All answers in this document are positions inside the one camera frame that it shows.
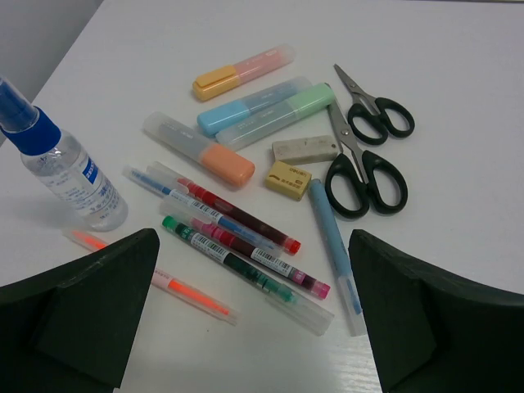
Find clear spray bottle blue cap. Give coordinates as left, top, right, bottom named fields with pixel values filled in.
left=1, top=77, right=128, bottom=232

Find pink highlighter yellow-orange cap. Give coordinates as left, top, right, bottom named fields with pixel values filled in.
left=192, top=44, right=296, bottom=102

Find light blue pen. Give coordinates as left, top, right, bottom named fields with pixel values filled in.
left=308, top=178, right=367, bottom=337

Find green highlighter clear body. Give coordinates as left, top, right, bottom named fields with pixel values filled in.
left=215, top=83, right=335, bottom=151

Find small black-handled scissors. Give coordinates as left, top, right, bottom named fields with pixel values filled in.
left=333, top=64, right=415, bottom=146

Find white worn eraser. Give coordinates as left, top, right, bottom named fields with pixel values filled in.
left=272, top=135, right=340, bottom=165

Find blue gel pen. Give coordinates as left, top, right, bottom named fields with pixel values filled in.
left=123, top=162, right=282, bottom=257

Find blue highlighter clear body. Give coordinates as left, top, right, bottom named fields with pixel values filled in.
left=197, top=76, right=312, bottom=137

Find large black-handled scissors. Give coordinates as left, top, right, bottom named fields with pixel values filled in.
left=324, top=102, right=409, bottom=219

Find orange highlighter clear body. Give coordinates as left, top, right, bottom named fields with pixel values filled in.
left=142, top=111, right=255, bottom=187

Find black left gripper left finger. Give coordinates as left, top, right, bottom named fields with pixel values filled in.
left=1, top=228, right=160, bottom=392

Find green gel pen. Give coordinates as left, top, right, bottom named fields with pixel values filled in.
left=161, top=215, right=334, bottom=337

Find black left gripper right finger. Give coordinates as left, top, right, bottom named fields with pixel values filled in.
left=348, top=229, right=523, bottom=392

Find magenta gel pen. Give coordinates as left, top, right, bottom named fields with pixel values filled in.
left=160, top=196, right=331, bottom=300

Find orange thin highlighter pen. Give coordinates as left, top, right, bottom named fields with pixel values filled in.
left=62, top=228, right=238, bottom=326

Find red gel pen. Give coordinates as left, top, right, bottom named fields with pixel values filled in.
left=147, top=161, right=301, bottom=255

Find yellow eraser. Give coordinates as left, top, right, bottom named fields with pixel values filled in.
left=264, top=160, right=312, bottom=201

